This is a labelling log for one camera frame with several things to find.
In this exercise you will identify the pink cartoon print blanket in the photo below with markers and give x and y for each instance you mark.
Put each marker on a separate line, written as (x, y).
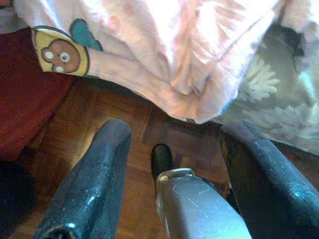
(154, 49)

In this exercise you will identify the large red cushion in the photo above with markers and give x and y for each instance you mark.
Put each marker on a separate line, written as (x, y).
(25, 94)

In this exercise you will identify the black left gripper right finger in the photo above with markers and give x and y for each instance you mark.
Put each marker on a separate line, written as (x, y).
(274, 194)

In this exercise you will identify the bed with grey floral sheet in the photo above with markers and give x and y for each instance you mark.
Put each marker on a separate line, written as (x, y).
(281, 99)

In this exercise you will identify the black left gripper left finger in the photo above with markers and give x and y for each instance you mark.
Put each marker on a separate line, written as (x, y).
(92, 179)

